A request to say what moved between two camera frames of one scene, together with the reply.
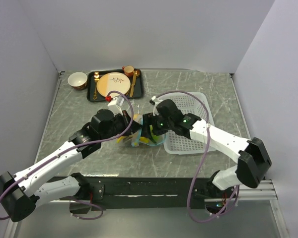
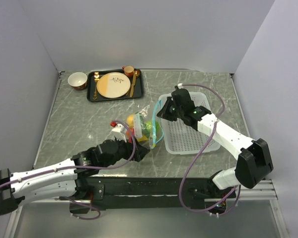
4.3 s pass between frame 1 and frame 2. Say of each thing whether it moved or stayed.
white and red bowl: stayed
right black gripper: moved
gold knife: stayed
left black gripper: moved
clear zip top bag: moved
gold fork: stayed
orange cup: stayed
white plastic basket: stayed
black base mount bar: stayed
